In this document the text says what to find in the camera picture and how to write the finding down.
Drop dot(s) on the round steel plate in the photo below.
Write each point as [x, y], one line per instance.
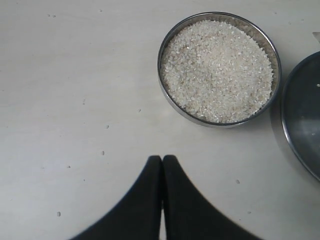
[300, 113]

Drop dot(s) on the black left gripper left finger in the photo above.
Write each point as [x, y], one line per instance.
[137, 216]

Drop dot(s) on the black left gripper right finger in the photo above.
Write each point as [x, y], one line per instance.
[188, 214]

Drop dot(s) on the steel bowl of rice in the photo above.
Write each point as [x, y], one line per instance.
[218, 69]

